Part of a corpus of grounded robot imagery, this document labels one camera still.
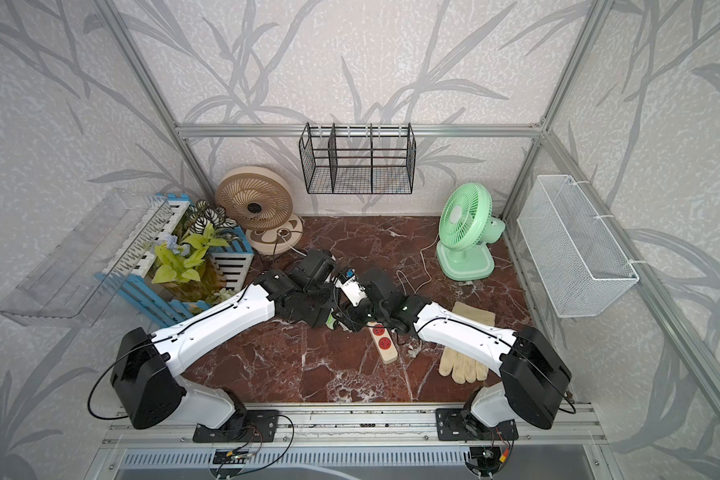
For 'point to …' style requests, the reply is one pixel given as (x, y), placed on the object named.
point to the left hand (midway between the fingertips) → (343, 296)
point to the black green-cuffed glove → (330, 321)
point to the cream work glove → (463, 368)
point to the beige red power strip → (383, 341)
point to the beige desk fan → (261, 202)
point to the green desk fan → (467, 228)
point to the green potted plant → (183, 261)
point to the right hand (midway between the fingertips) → (336, 310)
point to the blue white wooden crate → (170, 305)
